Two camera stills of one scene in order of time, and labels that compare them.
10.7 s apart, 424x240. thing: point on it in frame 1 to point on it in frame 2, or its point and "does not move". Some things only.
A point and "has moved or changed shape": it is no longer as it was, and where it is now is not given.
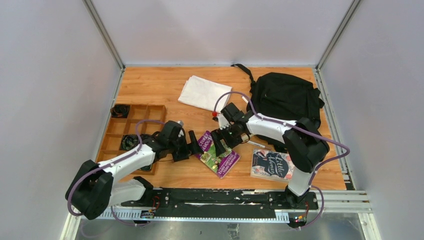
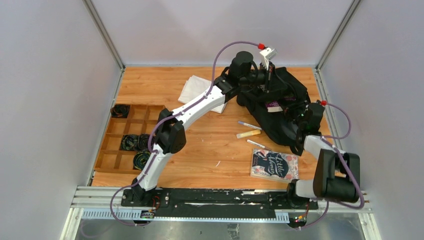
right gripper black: [217, 137] to [306, 105]
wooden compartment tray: [143, 119] does not move
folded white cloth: [204, 93] does not move
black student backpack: [284, 96] has moved or changed shape
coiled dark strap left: [129, 141] does not move
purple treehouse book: [221, 165] to [273, 106]
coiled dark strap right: [147, 138] does not move
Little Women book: [273, 165] does not move
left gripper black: [185, 145] to [269, 84]
